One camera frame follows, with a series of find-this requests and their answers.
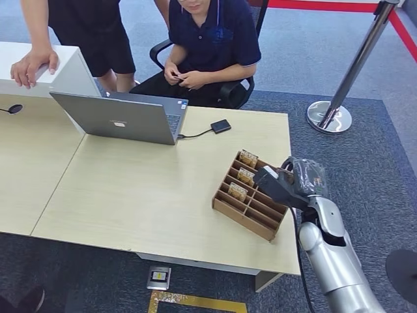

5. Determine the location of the standing person's right hand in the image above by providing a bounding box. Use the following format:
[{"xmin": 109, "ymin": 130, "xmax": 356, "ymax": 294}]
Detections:
[{"xmin": 11, "ymin": 47, "xmax": 60, "ymax": 90}]

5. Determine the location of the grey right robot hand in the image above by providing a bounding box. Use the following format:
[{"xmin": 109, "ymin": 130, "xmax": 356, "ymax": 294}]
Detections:
[{"xmin": 281, "ymin": 156, "xmax": 329, "ymax": 200}]

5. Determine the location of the seated person's left hand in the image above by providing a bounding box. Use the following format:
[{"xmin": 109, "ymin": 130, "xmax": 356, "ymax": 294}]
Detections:
[{"xmin": 178, "ymin": 70, "xmax": 204, "ymax": 91}]

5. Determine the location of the seated person's right hand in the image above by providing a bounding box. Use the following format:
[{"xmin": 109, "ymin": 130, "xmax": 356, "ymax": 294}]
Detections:
[{"xmin": 164, "ymin": 59, "xmax": 182, "ymax": 86}]

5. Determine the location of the brown wooden card holder tray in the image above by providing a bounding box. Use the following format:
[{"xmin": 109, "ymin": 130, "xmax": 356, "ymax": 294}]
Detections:
[{"xmin": 211, "ymin": 149, "xmax": 293, "ymax": 243}]

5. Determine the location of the seated person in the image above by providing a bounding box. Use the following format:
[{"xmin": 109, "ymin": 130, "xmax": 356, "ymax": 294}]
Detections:
[{"xmin": 130, "ymin": 0, "xmax": 262, "ymax": 108}]

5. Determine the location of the patterned brown card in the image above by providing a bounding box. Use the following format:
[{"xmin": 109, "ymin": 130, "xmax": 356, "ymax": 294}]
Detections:
[
  {"xmin": 238, "ymin": 149, "xmax": 259, "ymax": 169},
  {"xmin": 237, "ymin": 168, "xmax": 256, "ymax": 188},
  {"xmin": 227, "ymin": 182, "xmax": 248, "ymax": 203}
]

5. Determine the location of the standing person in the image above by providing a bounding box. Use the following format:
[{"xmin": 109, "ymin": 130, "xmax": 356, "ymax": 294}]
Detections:
[{"xmin": 11, "ymin": 0, "xmax": 170, "ymax": 94}]

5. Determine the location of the white cabinet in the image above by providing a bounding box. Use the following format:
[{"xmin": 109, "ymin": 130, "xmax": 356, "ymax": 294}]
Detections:
[{"xmin": 0, "ymin": 42, "xmax": 102, "ymax": 98}]

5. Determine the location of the black office chair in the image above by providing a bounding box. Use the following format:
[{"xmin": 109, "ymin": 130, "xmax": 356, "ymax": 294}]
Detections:
[{"xmin": 149, "ymin": 0, "xmax": 270, "ymax": 110}]

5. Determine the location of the black external drive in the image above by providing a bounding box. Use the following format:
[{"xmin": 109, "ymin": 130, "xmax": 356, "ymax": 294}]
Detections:
[{"xmin": 210, "ymin": 119, "xmax": 232, "ymax": 134}]

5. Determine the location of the grey laptop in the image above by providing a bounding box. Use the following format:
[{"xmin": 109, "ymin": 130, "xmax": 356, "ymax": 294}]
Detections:
[{"xmin": 50, "ymin": 91, "xmax": 189, "ymax": 146}]

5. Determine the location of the black round disc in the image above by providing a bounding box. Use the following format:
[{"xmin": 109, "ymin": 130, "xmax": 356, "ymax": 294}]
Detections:
[{"xmin": 385, "ymin": 249, "xmax": 417, "ymax": 306}]

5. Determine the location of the red barrier belt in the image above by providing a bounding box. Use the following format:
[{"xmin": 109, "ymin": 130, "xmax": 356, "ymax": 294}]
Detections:
[{"xmin": 249, "ymin": 0, "xmax": 417, "ymax": 63}]

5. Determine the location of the metal floor socket box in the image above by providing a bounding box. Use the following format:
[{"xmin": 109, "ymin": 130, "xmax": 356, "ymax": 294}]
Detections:
[{"xmin": 146, "ymin": 265, "xmax": 172, "ymax": 291}]

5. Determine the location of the black shoe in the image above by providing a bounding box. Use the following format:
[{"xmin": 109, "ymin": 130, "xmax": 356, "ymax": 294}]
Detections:
[{"xmin": 0, "ymin": 286, "xmax": 46, "ymax": 313}]

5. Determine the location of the dark wrist camera box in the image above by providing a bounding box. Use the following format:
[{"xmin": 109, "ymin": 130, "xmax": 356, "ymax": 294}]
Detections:
[{"xmin": 253, "ymin": 165, "xmax": 310, "ymax": 212}]

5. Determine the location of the thin black drive cable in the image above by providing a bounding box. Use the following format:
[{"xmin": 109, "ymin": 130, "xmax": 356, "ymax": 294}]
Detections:
[{"xmin": 177, "ymin": 128, "xmax": 213, "ymax": 140}]

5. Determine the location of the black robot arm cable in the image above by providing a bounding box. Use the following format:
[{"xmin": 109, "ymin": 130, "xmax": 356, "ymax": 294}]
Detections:
[{"xmin": 289, "ymin": 207, "xmax": 315, "ymax": 313}]

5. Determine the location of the white desk support frame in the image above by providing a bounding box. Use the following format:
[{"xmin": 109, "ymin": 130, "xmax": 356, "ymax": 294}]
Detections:
[{"xmin": 136, "ymin": 252, "xmax": 284, "ymax": 293}]

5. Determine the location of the chrome stanchion post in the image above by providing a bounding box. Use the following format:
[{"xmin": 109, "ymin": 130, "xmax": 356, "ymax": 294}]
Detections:
[{"xmin": 306, "ymin": 0, "xmax": 401, "ymax": 135}]

